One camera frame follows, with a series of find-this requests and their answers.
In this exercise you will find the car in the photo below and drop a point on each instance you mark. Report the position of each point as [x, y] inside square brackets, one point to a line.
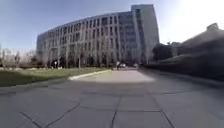
[122, 66]

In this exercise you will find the pale kerb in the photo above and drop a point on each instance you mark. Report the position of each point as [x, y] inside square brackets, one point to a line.
[88, 74]

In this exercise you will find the large curved office building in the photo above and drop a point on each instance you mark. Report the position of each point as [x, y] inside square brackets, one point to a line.
[103, 36]

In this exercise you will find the grey paved slab ground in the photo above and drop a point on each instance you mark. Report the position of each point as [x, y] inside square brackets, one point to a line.
[123, 100]

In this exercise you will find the row of bare trees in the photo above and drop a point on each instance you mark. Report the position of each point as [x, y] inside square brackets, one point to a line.
[66, 55]

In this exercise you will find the dark hedge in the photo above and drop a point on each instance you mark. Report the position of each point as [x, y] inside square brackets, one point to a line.
[190, 65]

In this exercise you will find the grass lawn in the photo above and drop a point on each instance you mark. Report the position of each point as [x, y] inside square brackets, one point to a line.
[30, 76]

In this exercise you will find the grey slanted building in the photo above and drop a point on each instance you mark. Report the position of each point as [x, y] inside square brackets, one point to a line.
[205, 38]

